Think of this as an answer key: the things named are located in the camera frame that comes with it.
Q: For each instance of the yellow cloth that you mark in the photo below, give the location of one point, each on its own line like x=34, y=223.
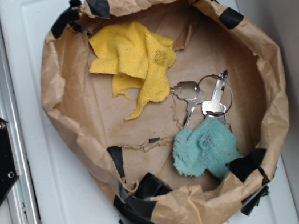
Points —
x=136, y=58

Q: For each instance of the teal terry cloth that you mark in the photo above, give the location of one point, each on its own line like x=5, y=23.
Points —
x=210, y=146

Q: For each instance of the brown paper bag bin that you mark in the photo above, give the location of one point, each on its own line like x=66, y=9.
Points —
x=132, y=160

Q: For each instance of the white plastic tray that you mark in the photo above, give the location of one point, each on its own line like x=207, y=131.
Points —
x=66, y=193

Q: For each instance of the silver key on ring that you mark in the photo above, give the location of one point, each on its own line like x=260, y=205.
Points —
x=214, y=105

